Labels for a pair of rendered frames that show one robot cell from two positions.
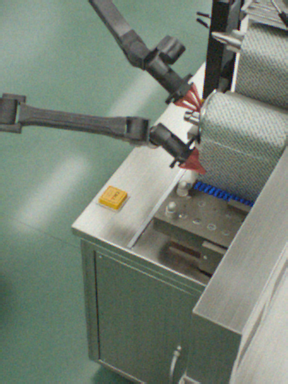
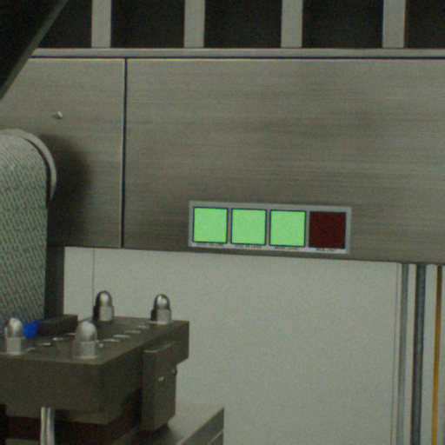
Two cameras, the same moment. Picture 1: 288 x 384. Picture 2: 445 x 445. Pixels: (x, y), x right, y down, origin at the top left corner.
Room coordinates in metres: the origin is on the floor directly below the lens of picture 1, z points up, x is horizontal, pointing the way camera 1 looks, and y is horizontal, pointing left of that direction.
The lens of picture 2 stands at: (1.42, 1.25, 1.27)
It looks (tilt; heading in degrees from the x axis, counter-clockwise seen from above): 3 degrees down; 257
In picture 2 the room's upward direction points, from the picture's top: 2 degrees clockwise
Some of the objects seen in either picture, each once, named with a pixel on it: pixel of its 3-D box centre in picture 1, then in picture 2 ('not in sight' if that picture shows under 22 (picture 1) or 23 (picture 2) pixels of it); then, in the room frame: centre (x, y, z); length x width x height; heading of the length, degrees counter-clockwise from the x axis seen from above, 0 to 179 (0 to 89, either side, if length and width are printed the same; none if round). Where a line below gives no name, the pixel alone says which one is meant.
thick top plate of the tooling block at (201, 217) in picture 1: (226, 230); (96, 356); (1.25, -0.25, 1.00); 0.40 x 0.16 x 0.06; 63
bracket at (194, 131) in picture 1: (196, 150); not in sight; (1.54, -0.17, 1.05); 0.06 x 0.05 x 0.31; 63
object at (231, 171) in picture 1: (235, 173); (9, 275); (1.38, -0.27, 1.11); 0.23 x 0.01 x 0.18; 63
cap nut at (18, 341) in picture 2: (183, 186); (12, 335); (1.37, -0.12, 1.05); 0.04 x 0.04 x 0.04
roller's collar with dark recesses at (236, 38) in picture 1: (239, 42); not in sight; (1.72, -0.28, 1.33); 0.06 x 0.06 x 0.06; 63
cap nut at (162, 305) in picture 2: not in sight; (161, 308); (1.14, -0.37, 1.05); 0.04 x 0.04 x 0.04
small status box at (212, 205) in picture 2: not in sight; (268, 227); (0.99, -0.30, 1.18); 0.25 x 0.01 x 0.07; 153
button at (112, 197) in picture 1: (113, 197); not in sight; (1.45, 0.09, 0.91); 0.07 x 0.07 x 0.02; 63
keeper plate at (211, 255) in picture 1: (217, 261); (161, 384); (1.16, -0.22, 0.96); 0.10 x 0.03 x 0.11; 63
